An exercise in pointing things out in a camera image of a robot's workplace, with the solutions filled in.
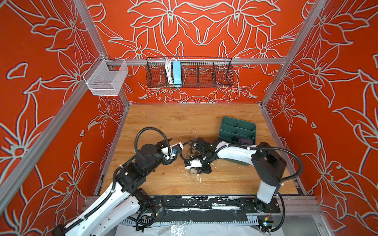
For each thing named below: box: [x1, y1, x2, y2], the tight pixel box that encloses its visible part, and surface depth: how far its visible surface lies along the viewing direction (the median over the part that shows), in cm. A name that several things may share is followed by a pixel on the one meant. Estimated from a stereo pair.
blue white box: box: [172, 60, 183, 88], surface depth 92 cm
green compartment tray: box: [218, 116, 257, 146], surface depth 97 cm
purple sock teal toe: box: [236, 138, 253, 146], surface depth 93 cm
